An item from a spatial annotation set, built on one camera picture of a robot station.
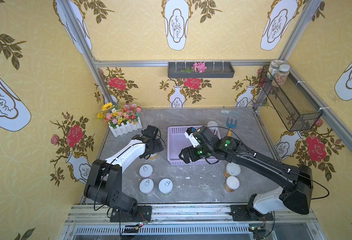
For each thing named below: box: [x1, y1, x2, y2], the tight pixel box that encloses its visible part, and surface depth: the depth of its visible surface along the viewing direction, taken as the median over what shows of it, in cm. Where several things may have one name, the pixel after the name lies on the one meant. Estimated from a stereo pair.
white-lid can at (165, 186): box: [158, 178, 174, 197], surface depth 80 cm
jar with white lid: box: [271, 64, 291, 88], surface depth 82 cm
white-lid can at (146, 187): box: [139, 178, 155, 197], surface depth 80 cm
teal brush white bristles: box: [220, 109, 241, 116], surface depth 120 cm
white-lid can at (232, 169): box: [223, 162, 241, 178], surface depth 81 cm
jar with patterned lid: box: [267, 59, 284, 80], surface depth 88 cm
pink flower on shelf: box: [191, 61, 207, 73], surface depth 90 cm
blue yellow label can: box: [207, 120, 218, 135], surface depth 95 cm
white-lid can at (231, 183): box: [224, 175, 240, 193], surface depth 79 cm
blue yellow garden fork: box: [226, 117, 238, 137], surface depth 112 cm
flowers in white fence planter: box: [96, 102, 143, 138], surface depth 99 cm
